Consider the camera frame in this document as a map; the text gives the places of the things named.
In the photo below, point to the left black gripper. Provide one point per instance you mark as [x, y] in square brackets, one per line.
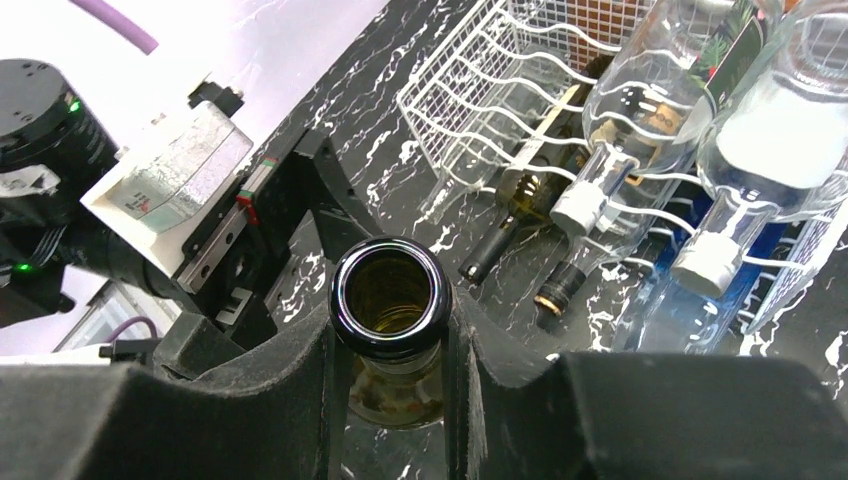
[229, 287]

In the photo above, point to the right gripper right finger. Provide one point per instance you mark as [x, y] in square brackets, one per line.
[514, 413]

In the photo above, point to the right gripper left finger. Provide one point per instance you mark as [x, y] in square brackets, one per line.
[274, 412]

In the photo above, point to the square bottle brown label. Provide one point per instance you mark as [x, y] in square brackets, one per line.
[570, 274]

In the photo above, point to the dark green wine bottle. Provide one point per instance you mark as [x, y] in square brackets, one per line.
[526, 195]

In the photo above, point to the clear bottle black label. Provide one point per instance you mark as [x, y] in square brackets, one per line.
[783, 130]

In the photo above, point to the round clear bottle white cap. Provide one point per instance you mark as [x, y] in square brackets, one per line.
[661, 91]

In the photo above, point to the blue glass bottle white cap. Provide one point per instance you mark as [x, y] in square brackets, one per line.
[703, 275]

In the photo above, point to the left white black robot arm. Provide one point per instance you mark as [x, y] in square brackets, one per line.
[53, 150]

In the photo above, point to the orange wooden shelf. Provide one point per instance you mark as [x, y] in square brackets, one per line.
[604, 21]

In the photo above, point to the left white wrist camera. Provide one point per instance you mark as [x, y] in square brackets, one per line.
[164, 184]

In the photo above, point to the white wire wine rack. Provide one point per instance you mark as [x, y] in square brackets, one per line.
[480, 96]

